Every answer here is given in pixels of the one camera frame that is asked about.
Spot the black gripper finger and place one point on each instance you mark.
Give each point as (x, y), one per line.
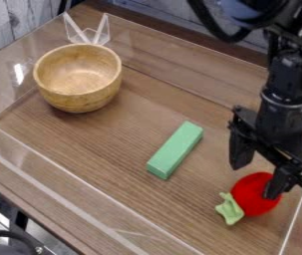
(241, 149)
(285, 178)

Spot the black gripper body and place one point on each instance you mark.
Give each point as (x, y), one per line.
(274, 128)

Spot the red plush tomato toy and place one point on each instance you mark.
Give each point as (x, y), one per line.
(243, 200)

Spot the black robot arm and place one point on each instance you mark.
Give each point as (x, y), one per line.
(278, 19)

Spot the green rectangular block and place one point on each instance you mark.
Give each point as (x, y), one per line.
(174, 150)

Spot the wooden bowl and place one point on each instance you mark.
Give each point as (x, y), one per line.
(79, 77)

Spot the clear acrylic table barrier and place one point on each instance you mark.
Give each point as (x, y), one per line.
(95, 224)

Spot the clear acrylic corner bracket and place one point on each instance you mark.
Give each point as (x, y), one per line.
(96, 36)

